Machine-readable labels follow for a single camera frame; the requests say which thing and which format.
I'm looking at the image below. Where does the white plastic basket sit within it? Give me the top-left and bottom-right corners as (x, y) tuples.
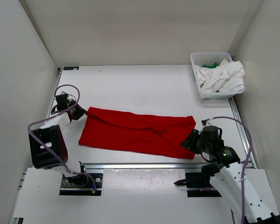
(190, 51), (245, 99)

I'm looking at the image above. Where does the green garment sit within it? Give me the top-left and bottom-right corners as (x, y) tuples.
(203, 63), (219, 69)

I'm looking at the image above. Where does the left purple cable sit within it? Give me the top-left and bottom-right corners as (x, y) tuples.
(28, 84), (98, 194)

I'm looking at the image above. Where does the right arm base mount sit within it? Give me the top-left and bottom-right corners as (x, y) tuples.
(174, 169), (222, 198)

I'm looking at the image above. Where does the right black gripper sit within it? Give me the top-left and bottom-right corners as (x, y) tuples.
(179, 129), (210, 154)

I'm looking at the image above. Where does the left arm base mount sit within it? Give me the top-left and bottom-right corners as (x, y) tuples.
(59, 169), (103, 196)

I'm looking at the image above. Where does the aluminium rail front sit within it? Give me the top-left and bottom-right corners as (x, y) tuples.
(84, 162), (206, 169)

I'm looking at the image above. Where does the white t-shirt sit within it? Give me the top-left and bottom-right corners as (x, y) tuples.
(195, 59), (245, 93)

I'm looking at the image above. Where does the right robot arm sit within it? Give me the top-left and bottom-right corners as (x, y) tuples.
(175, 126), (280, 224)

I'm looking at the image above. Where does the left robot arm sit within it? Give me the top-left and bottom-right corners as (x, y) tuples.
(28, 91), (89, 187)

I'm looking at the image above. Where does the dark label sticker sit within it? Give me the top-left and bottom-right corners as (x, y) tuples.
(63, 66), (79, 70)

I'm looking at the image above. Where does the red t-shirt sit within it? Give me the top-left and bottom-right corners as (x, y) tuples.
(78, 107), (196, 160)

